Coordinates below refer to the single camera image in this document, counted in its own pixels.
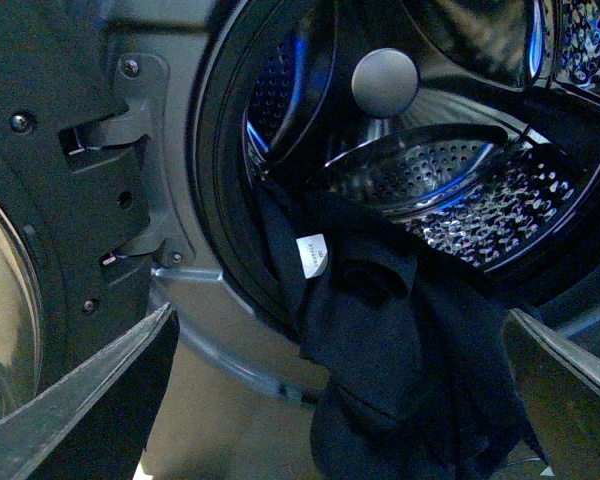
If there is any washing machine door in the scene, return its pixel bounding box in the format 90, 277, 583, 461
0, 1, 150, 420

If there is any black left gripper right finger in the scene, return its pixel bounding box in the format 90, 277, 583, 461
504, 309, 600, 479

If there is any navy blue knit garment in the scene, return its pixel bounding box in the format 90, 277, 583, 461
254, 180, 542, 479

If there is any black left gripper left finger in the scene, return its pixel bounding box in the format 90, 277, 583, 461
0, 304, 180, 479

